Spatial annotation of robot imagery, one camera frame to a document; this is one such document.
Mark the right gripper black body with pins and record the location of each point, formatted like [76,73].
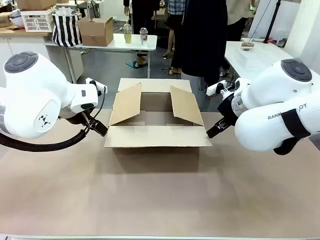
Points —
[228,108]

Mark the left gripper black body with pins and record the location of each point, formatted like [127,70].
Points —
[73,117]

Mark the large brown cardboard box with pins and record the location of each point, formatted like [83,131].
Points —
[155,137]

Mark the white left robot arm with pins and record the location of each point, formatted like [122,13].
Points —
[32,95]

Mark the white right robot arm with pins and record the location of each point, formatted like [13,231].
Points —
[270,82]

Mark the small white brown tray box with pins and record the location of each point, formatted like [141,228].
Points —
[247,47]

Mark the small open cardboard box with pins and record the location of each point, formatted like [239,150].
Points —
[96,31]

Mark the white work table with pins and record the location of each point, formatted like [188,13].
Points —
[250,62]

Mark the person in black sweatshirt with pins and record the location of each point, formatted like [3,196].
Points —
[202,37]

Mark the white folding table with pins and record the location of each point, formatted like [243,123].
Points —
[117,45]

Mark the black white striped bag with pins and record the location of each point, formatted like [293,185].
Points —
[66,32]

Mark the bystander in beige top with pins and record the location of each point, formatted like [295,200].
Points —
[237,15]

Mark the plastic cup with green drink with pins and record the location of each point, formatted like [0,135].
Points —
[127,35]

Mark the clear dome lid cup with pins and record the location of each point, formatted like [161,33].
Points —
[143,37]

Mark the black tripod stand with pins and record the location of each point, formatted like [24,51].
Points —
[272,17]

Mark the white slotted storage basket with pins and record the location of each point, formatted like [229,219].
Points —
[37,22]

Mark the white foam board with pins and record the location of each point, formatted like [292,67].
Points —
[305,30]

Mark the bystander in plaid shirt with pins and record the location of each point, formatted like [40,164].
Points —
[175,7]

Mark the brown cardboard carton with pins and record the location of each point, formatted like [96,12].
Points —
[35,4]

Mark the bystander in black clothes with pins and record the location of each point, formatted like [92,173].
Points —
[142,15]

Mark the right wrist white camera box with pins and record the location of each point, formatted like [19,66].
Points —
[212,88]

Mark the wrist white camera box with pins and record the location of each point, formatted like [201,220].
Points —
[97,85]
[212,88]

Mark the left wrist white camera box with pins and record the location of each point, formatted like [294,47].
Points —
[97,85]

